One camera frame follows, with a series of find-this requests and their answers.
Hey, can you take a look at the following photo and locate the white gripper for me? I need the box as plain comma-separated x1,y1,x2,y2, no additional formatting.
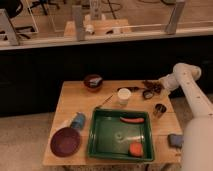
159,74,177,91

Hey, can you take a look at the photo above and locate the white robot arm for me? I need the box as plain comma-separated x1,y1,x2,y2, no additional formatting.
159,63,213,171

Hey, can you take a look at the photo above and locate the crumpled foil in bowl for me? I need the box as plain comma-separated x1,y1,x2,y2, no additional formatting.
89,77,102,86

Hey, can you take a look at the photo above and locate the brown bowl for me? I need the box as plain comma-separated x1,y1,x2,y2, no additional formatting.
83,74,103,92

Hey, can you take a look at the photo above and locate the purple bowl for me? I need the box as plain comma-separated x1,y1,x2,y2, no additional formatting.
50,127,81,157

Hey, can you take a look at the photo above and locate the black small scoop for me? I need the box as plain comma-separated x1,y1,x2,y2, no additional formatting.
142,90,154,99

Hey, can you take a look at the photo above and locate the small brown cup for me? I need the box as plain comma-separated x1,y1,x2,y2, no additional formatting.
153,104,167,118

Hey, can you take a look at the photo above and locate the black spoon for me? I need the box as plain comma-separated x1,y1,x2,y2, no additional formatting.
117,87,145,92

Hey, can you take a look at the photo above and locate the white cup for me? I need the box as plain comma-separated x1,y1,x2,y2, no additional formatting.
117,88,131,105

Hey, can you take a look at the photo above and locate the blue sponge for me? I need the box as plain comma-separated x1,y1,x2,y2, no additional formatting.
167,134,183,149

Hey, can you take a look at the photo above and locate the red sausage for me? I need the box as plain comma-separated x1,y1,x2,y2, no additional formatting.
120,117,144,124

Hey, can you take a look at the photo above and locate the green plastic tray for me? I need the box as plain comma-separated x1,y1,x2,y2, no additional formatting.
87,108,155,162

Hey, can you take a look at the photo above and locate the orange carrot piece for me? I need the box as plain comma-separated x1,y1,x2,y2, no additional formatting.
129,142,143,157

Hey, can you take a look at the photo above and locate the clear utensil in tray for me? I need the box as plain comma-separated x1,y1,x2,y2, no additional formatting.
114,132,141,143

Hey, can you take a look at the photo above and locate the white spoon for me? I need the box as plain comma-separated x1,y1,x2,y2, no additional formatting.
59,118,73,129

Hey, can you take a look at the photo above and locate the black office chair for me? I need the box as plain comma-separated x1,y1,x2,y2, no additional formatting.
0,0,36,41

